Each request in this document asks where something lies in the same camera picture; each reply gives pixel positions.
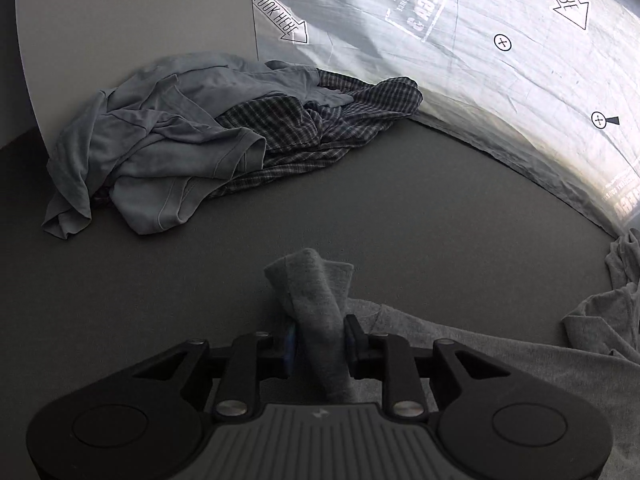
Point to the grey knit garment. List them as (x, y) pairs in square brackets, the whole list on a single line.
[(320, 300)]

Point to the dark checked shirt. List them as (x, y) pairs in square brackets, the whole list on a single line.
[(370, 105)]

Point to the light blue shirt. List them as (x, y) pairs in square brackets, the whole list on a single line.
[(165, 125)]

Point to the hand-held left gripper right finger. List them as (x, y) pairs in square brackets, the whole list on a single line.
[(351, 340)]

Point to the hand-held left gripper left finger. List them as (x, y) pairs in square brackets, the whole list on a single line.
[(290, 355)]

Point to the white printed plastic sheet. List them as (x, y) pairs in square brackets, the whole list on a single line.
[(450, 85)]

